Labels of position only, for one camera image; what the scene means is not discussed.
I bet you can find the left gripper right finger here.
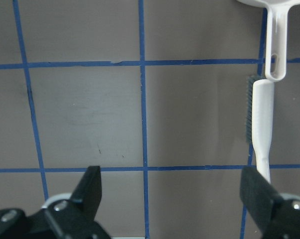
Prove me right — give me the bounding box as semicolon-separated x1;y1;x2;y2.
240;166;300;239

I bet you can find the beige hand brush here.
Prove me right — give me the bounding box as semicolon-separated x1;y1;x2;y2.
246;75;275;183

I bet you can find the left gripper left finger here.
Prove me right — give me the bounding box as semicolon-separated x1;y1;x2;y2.
44;166;110;239

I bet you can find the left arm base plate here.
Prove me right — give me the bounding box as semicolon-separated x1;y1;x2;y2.
40;191;148;239

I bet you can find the beige plastic dustpan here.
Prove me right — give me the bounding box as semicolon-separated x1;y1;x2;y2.
239;0;300;83

